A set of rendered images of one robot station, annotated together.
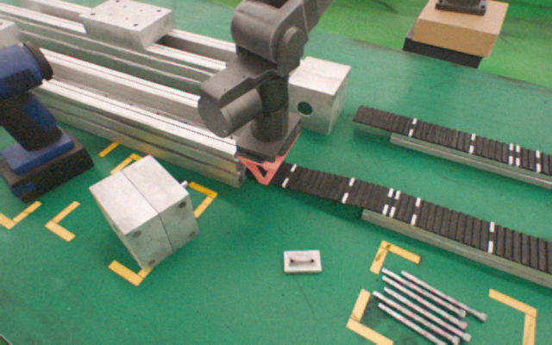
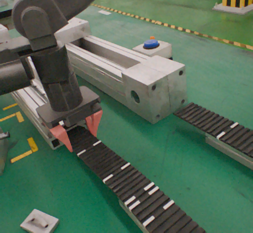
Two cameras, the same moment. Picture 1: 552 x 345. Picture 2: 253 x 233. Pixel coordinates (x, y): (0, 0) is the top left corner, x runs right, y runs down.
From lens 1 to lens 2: 0.36 m
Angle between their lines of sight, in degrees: 30
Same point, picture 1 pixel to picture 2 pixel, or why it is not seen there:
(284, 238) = (47, 199)
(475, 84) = not seen: outside the picture
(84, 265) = not seen: outside the picture
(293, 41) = (30, 18)
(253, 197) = (57, 158)
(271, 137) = (56, 107)
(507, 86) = not seen: outside the picture
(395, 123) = (211, 123)
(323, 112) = (146, 101)
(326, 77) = (155, 71)
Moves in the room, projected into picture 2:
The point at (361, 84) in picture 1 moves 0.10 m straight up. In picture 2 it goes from (220, 87) to (221, 46)
